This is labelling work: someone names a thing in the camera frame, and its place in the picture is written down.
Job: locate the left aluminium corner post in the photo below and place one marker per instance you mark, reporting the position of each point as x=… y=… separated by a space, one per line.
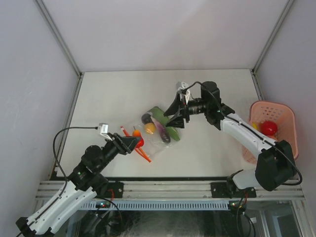
x=48 y=19

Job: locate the red fake apple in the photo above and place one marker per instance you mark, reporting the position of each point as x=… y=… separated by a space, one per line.
x=269 y=128

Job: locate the purple fake eggplant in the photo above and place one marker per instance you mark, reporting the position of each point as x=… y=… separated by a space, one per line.
x=147 y=118

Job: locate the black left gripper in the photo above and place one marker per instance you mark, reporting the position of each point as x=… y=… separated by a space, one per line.
x=130 y=142

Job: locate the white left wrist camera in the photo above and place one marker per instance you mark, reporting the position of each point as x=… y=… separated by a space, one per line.
x=103 y=130

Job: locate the wrinkled yellow fake fruit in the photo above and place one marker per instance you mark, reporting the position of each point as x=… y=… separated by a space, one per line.
x=150 y=128

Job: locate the green fake leafy vegetable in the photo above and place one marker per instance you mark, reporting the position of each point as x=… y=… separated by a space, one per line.
x=158 y=114

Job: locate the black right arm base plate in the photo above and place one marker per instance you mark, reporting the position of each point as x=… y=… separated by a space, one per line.
x=221 y=190

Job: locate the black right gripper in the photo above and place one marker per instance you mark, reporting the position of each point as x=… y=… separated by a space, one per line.
x=175 y=106

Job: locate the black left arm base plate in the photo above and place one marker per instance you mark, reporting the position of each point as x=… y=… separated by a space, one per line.
x=112 y=190

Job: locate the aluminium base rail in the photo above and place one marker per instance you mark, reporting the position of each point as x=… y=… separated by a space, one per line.
x=196 y=190

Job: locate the clear zip top bag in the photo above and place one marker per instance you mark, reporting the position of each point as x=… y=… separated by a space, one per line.
x=150 y=145

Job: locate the perforated grey cable duct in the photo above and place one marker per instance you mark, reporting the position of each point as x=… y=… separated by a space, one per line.
x=156 y=205

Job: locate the aluminium corner frame post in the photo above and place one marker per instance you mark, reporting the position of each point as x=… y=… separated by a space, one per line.
x=277 y=27

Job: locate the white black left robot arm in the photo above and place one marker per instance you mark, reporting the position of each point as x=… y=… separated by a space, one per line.
x=83 y=184

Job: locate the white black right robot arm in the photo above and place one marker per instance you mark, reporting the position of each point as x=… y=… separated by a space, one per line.
x=275 y=161

